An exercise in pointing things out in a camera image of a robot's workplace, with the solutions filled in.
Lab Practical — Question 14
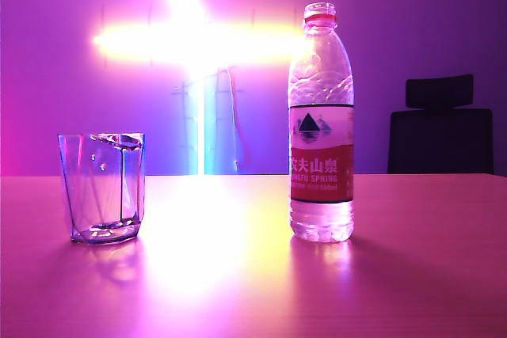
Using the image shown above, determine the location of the clear plastic mineral water bottle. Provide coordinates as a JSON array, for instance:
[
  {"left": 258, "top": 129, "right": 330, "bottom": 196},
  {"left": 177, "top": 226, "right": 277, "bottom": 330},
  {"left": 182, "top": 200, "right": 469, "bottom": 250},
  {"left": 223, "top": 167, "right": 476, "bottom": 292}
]
[{"left": 288, "top": 2, "right": 356, "bottom": 244}]

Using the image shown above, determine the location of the transparent angular glass mug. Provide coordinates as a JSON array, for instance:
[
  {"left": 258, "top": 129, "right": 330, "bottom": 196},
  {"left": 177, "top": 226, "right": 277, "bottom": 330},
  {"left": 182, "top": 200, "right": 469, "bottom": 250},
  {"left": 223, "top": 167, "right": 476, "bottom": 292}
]
[{"left": 57, "top": 132, "right": 147, "bottom": 247}]

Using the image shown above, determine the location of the black office chair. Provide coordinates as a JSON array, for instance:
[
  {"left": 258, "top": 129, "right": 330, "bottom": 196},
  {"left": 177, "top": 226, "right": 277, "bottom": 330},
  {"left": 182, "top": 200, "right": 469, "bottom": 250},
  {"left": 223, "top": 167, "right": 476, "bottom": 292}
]
[{"left": 387, "top": 74, "right": 495, "bottom": 175}]

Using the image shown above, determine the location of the thin white hanging cable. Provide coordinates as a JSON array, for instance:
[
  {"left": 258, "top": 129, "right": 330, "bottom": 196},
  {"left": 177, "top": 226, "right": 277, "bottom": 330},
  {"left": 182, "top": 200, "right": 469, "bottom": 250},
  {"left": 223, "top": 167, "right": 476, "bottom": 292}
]
[{"left": 226, "top": 67, "right": 250, "bottom": 173}]

